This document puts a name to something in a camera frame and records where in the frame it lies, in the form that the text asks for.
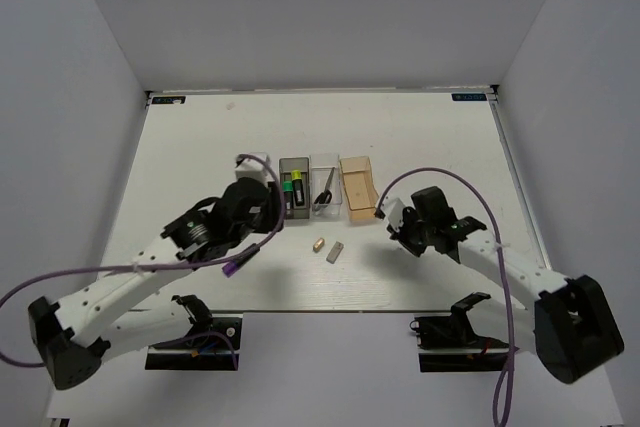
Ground purple cap highlighter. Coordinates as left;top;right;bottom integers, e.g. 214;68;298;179
221;244;260;278

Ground green cap highlighter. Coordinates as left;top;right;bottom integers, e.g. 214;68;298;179
282;181;295;213

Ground yellow cap highlighter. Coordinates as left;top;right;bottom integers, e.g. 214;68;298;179
291;170;306;207

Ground black handled scissors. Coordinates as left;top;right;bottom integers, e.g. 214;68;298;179
313;167;335;212

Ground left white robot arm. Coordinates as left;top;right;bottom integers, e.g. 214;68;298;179
28;178;282;391

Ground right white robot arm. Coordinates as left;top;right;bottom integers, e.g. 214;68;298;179
376;187;624;384

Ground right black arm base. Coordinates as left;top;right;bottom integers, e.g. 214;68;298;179
409;292;508;373

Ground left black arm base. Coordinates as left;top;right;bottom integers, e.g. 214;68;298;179
145;295;243;372

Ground orange plastic bin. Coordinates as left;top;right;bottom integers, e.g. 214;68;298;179
340;156;379;222

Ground dark grey plastic bin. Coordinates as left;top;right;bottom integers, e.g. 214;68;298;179
279;157;311;220

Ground grey eraser block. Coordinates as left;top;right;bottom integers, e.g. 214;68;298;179
326;241;344;264

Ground tan eraser block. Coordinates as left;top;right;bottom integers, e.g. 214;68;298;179
312;238;325;252

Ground clear plastic bin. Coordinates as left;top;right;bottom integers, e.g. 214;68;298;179
310;153;343;220

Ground right blue corner label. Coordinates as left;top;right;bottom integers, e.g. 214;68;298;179
451;92;487;102

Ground blue corner label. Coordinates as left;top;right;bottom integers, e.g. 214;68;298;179
451;92;487;102
151;96;186;105

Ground left blue corner label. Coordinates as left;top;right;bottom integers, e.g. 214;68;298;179
151;96;186;105

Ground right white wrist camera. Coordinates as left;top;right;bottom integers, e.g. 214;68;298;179
375;197;415;233

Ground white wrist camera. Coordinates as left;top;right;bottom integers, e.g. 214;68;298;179
234;152;271;185
375;197;415;233

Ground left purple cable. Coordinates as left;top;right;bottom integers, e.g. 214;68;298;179
0;155;289;368

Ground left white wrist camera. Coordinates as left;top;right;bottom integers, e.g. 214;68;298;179
234;152;271;185

